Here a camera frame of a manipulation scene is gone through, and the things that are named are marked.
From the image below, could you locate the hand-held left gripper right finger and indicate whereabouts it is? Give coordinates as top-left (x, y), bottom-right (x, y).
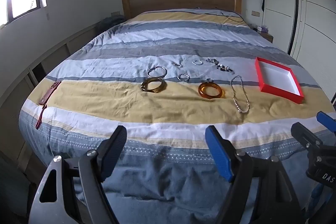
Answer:
top-left (205, 125), bottom-right (306, 224)

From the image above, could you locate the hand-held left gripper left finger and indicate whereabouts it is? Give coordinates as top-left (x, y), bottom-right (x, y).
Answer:
top-left (28, 125), bottom-right (128, 224)

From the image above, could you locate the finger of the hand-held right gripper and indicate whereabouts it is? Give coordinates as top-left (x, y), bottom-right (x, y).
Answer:
top-left (290, 122), bottom-right (325, 151)
top-left (316, 111), bottom-right (336, 133)

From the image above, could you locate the silver chain necklace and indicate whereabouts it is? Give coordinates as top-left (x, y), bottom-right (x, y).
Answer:
top-left (231, 75), bottom-right (250, 114)

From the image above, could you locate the amber bangle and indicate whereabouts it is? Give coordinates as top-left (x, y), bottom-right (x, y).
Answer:
top-left (198, 81), bottom-right (226, 100)

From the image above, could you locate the red jewelry box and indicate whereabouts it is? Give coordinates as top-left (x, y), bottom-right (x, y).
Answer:
top-left (255, 57), bottom-right (304, 104)

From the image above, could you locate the dark brown bangle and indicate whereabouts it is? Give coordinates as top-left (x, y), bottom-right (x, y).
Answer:
top-left (140, 77), bottom-right (167, 94)

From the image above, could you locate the silver bangle pair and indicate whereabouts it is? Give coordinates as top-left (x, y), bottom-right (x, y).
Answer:
top-left (147, 66), bottom-right (168, 79)

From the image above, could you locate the wooden nightstand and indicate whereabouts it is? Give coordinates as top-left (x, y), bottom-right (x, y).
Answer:
top-left (261, 30), bottom-right (275, 43)

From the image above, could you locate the low wooden shelf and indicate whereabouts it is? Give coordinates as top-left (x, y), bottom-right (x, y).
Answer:
top-left (0, 21), bottom-right (105, 169)

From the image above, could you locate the white wardrobe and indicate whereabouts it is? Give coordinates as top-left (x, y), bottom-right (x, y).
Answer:
top-left (259, 0), bottom-right (336, 63)

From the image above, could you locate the dark clothes pile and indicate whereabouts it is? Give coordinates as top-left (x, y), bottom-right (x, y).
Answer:
top-left (97, 16), bottom-right (124, 33)

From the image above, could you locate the dark beaded bracelet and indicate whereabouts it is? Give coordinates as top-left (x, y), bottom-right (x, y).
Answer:
top-left (206, 57), bottom-right (235, 75)

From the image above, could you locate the red phone case with strap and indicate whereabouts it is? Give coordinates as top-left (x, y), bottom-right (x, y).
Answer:
top-left (35, 81), bottom-right (62, 130)

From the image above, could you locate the black cable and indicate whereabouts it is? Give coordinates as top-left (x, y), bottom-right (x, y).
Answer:
top-left (220, 11), bottom-right (245, 24)

